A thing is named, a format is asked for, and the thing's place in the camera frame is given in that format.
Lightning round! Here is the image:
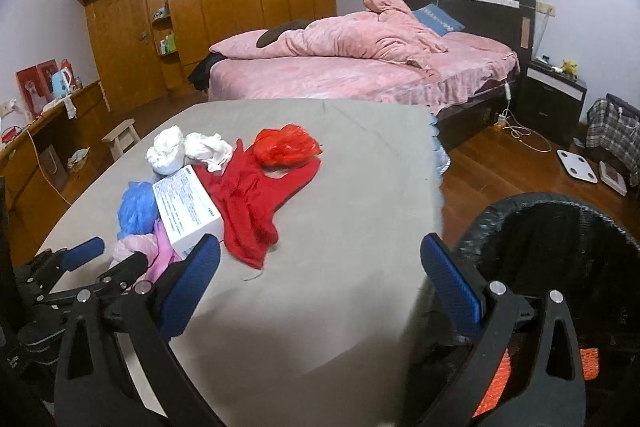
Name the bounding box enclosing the white wooden stool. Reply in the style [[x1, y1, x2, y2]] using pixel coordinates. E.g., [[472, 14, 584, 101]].
[[102, 118, 141, 162]]

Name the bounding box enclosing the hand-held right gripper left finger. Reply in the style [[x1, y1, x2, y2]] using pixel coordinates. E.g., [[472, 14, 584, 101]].
[[54, 233, 231, 427]]

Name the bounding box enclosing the dark wooden bed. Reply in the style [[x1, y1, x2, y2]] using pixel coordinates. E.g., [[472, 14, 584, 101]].
[[207, 0, 537, 152]]

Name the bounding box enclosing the black cloth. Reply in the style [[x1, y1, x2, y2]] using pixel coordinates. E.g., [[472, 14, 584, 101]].
[[188, 52, 226, 92]]

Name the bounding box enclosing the blue frilled cloth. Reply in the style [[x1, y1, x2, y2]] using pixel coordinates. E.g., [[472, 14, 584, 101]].
[[427, 117, 452, 188]]

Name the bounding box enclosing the red plastic bag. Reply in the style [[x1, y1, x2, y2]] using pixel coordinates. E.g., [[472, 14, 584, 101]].
[[250, 124, 323, 168]]

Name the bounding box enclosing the pink bed sheet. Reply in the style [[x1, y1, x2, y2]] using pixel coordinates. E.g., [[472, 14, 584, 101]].
[[207, 32, 518, 115]]

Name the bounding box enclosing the white plastic bag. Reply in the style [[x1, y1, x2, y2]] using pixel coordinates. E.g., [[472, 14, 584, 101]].
[[146, 126, 187, 175]]

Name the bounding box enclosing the white bathroom scale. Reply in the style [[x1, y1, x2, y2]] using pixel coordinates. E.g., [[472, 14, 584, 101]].
[[557, 148, 600, 185]]

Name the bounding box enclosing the plaid bag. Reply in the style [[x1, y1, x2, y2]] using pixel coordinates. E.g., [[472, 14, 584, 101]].
[[586, 94, 640, 172]]

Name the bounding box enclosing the white cloth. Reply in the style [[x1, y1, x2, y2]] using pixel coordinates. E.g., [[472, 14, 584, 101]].
[[42, 97, 78, 120], [184, 132, 235, 172]]

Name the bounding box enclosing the white cardboard box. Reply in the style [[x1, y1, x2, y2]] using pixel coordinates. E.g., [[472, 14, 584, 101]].
[[151, 165, 225, 260]]

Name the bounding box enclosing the red photo frame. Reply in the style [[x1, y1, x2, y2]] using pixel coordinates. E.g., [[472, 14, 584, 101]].
[[15, 59, 58, 118]]

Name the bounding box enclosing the orange foam net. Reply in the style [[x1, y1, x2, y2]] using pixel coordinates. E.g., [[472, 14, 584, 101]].
[[472, 347, 601, 414]]

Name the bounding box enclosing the pink duvet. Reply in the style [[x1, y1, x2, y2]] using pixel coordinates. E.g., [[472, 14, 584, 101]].
[[209, 0, 448, 70]]

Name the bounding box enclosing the orange cable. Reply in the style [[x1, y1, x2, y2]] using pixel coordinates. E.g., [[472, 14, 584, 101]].
[[25, 124, 73, 205]]

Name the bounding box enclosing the brown paper bag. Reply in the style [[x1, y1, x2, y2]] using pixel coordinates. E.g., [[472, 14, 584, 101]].
[[40, 146, 68, 190]]

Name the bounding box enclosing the wooden desk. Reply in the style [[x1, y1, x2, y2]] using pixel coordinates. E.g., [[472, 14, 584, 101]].
[[0, 79, 113, 268]]

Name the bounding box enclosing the blue plastic bag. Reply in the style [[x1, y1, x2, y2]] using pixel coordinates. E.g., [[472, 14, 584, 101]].
[[117, 181, 162, 240]]

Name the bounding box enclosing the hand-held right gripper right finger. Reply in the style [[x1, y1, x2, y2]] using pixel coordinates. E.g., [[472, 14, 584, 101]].
[[415, 233, 587, 427]]

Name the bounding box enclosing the black mesh trash bin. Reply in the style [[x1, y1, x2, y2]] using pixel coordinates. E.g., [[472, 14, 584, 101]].
[[452, 192, 640, 427]]

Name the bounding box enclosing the blue pillow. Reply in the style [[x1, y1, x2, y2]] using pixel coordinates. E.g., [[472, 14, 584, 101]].
[[411, 3, 466, 36]]

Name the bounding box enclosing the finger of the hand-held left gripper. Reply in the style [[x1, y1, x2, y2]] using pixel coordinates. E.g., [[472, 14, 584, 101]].
[[14, 236, 106, 295], [32, 252, 150, 308]]

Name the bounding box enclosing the dark nightstand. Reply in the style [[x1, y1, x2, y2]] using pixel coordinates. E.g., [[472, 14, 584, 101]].
[[517, 59, 587, 148]]

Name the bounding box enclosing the red cloth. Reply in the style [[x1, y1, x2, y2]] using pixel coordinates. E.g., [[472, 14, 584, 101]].
[[192, 138, 322, 270]]

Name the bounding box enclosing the pink plastic bag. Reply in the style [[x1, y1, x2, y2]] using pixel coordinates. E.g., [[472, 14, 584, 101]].
[[111, 224, 183, 283]]

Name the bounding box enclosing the light blue kettle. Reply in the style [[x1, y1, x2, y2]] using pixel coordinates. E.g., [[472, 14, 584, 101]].
[[51, 69, 73, 98]]

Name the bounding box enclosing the white cable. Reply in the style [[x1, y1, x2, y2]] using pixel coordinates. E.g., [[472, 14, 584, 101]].
[[492, 97, 553, 152]]

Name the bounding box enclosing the dark-faced bathroom scale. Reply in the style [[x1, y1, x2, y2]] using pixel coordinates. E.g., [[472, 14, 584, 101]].
[[599, 161, 628, 196]]

